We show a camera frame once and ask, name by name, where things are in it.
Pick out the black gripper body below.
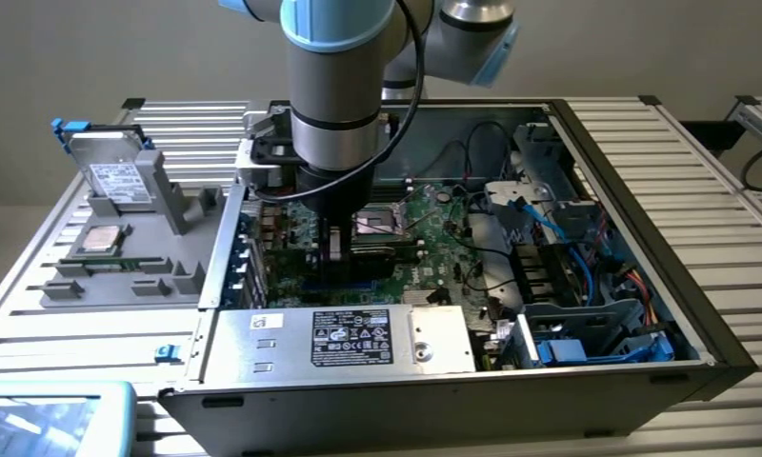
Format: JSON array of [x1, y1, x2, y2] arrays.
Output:
[[294, 162, 375, 222]]

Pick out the green gpu black heat sink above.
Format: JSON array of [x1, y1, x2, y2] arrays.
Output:
[[263, 243, 422, 289]]

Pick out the cpu socket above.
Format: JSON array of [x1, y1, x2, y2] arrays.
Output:
[[353, 206, 415, 240]]

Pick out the green motherboard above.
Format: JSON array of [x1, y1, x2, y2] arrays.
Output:
[[239, 179, 507, 337]]

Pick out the silver chipset heat sink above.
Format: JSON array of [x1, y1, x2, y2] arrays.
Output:
[[402, 288, 454, 307]]

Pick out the silver power supply unit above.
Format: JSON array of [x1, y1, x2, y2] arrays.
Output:
[[198, 304, 479, 387]]

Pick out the grey parts rack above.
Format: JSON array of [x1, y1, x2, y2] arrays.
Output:
[[40, 150, 231, 309]]

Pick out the silver disk bay cage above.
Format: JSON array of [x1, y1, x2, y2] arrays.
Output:
[[481, 122, 602, 248]]

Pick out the green ram stick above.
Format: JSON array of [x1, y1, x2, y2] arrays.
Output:
[[59, 256, 167, 270]]

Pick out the silver cpu chip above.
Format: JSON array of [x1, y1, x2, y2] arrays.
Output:
[[77, 222, 136, 254]]

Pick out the black open pc case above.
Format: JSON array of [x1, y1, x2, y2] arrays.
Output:
[[156, 97, 760, 440]]

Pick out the blue disk carrier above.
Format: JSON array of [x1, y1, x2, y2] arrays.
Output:
[[536, 332, 676, 368]]

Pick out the grey slotted case side panel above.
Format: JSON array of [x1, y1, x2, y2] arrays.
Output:
[[0, 166, 234, 385]]

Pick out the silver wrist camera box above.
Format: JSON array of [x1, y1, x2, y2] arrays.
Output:
[[232, 135, 306, 188]]

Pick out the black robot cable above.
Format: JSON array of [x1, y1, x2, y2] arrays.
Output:
[[252, 0, 429, 202]]

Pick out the black looped wire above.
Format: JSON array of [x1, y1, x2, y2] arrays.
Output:
[[435, 120, 517, 191]]

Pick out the blue sata wire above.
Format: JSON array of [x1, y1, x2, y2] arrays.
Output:
[[513, 198, 618, 306]]

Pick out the silver hard disk blue bracket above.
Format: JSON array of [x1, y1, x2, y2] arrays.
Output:
[[49, 118, 159, 205]]

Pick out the orange yellow power wires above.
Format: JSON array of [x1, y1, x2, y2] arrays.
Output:
[[614, 264, 650, 299]]

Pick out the silver aluminium rail frame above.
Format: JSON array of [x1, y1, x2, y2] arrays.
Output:
[[725, 94, 762, 156]]

